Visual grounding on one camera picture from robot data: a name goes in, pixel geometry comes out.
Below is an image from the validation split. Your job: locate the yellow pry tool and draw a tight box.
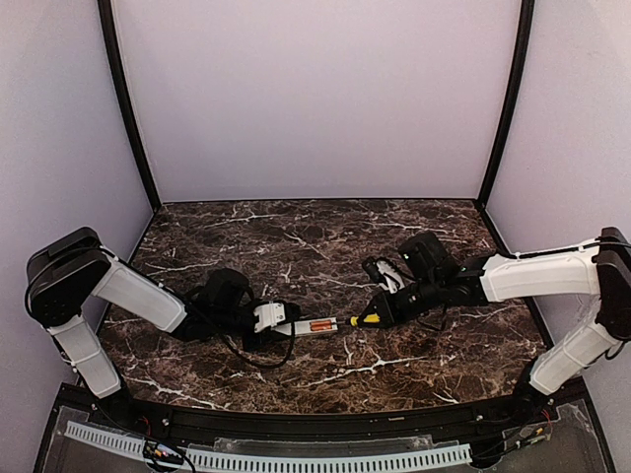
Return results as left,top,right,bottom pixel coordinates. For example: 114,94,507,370
346,313,381,327

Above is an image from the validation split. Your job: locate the white remote control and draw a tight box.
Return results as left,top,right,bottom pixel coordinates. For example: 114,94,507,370
272,317,338,337

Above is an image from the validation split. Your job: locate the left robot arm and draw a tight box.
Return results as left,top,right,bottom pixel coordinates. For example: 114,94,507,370
25,227,338,399

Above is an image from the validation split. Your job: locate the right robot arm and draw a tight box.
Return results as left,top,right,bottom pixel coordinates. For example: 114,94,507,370
380,227,630,398

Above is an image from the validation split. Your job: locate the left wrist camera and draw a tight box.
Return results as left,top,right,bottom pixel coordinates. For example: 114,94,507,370
253,302,287,333

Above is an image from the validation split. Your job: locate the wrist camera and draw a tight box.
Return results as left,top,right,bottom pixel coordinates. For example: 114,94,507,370
362,257,405,294
253,302,287,333

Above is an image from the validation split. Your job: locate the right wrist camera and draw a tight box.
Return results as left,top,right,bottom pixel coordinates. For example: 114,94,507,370
362,257,405,294

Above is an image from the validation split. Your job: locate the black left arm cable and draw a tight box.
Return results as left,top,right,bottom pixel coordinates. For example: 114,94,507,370
216,329,297,370

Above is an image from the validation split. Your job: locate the black front rail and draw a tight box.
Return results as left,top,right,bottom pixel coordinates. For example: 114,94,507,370
58,383,588,449

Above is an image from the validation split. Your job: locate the white cable duct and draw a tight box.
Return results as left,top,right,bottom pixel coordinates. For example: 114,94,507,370
64,421,472,472

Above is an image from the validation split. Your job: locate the black frame post right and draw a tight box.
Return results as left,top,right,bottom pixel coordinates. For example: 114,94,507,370
476,0,535,208

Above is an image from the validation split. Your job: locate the black frame post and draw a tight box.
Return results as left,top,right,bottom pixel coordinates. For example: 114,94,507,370
476,0,535,208
97,0,162,213

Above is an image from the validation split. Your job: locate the black frame post left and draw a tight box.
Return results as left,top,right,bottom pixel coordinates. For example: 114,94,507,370
97,0,162,213

